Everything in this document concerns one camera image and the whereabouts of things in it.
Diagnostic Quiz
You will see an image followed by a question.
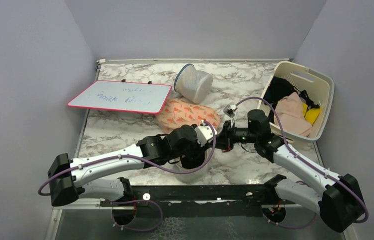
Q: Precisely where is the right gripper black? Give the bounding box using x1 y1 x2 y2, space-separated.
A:
209 120 258 151

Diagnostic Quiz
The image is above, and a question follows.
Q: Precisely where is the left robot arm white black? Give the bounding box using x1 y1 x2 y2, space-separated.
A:
46 125 217 207

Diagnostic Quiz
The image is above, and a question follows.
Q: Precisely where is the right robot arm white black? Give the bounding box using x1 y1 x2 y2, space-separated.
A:
216 109 367 233

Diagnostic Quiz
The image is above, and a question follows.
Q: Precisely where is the orange tulip print laundry bag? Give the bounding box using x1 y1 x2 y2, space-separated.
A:
156 98 221 133

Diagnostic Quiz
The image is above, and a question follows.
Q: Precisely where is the white cylindrical mesh laundry bag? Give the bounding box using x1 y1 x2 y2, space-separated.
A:
174 63 213 104

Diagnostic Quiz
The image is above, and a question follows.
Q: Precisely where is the cream plastic laundry basket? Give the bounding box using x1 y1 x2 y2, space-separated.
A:
258 61 335 142

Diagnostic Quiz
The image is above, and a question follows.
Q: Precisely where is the pink garment in basket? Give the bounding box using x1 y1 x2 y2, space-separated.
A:
274 92 313 137

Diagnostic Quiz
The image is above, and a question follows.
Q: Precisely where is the black garment in basket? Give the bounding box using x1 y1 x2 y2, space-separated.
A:
264 77 321 109

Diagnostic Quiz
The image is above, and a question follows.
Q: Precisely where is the pink framed whiteboard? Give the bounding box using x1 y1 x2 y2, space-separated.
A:
67 80 172 115

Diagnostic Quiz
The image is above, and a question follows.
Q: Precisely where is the yellow garment in basket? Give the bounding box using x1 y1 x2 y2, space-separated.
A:
302 102 322 125

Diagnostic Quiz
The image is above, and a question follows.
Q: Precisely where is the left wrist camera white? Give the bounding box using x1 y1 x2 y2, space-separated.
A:
194 125 218 147

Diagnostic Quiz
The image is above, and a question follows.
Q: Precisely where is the black mounting rail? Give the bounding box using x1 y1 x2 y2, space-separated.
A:
99 184 290 218

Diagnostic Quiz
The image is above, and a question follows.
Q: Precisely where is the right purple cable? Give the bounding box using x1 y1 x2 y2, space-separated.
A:
231 96 370 229

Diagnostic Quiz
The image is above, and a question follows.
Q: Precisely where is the purple cable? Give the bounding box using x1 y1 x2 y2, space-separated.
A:
37 119 217 233
231 96 370 229

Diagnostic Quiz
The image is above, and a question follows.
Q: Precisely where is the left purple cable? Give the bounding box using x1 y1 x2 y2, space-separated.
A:
37 119 217 233

